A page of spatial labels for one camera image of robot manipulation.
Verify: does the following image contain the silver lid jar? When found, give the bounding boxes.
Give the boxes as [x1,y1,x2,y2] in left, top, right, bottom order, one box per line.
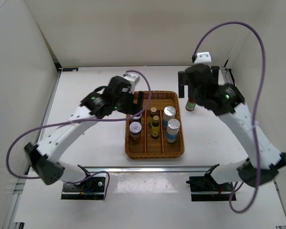
[129,122,142,141]
[131,114,142,123]

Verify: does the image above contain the yellow cap sauce bottle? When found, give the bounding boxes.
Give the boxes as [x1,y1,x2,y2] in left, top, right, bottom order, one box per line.
[185,97,196,112]

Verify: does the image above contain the small yellow label bottle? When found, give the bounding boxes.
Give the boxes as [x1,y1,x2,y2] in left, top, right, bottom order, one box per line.
[151,115,160,138]

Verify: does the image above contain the white blue canister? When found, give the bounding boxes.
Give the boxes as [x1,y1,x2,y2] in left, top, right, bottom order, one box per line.
[163,106,176,129]
[166,119,181,143]

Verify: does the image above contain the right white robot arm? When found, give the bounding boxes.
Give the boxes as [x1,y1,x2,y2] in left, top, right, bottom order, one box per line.
[178,64,286,191]

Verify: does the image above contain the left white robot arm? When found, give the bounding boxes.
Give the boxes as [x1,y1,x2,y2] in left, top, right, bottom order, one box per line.
[24,73,144,191]

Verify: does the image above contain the brown wicker basket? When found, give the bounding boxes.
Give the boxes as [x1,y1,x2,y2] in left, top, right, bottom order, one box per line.
[125,91,184,159]

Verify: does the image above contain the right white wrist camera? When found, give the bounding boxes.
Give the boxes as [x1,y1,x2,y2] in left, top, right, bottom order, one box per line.
[194,52,212,65]

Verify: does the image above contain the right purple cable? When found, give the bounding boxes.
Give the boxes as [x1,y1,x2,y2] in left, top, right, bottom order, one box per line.
[192,21,266,213]

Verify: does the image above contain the purple cable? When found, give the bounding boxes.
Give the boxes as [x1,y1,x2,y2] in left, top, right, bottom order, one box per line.
[6,69,152,179]
[192,21,266,213]

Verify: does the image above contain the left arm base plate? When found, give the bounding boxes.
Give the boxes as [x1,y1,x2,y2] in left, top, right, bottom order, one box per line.
[61,171,110,200]

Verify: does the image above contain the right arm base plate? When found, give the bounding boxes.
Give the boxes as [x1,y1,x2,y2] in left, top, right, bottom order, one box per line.
[186,177,233,202]

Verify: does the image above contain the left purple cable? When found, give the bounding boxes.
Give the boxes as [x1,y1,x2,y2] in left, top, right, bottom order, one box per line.
[6,69,152,179]

